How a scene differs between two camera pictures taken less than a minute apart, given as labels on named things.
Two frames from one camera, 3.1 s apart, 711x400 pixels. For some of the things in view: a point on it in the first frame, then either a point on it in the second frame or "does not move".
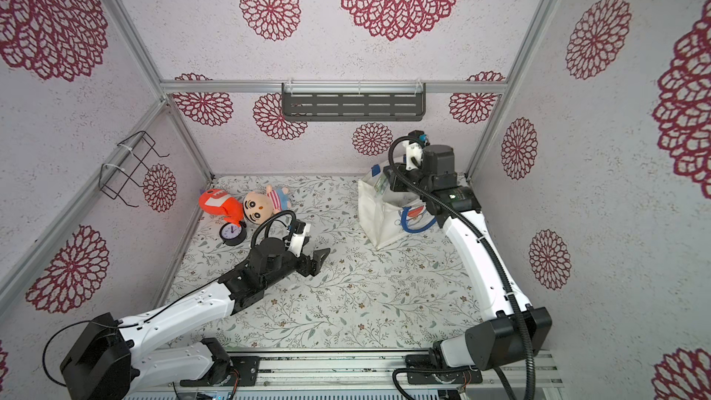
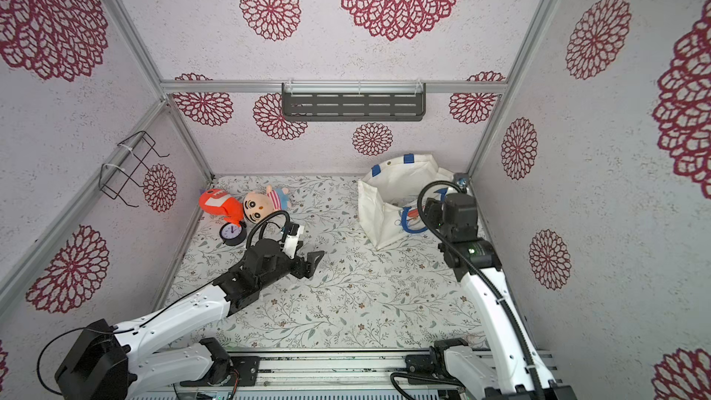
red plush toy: (215, 202) does not move
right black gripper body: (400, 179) -> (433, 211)
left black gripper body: (302, 264) does not move
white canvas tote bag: (383, 217) does not move
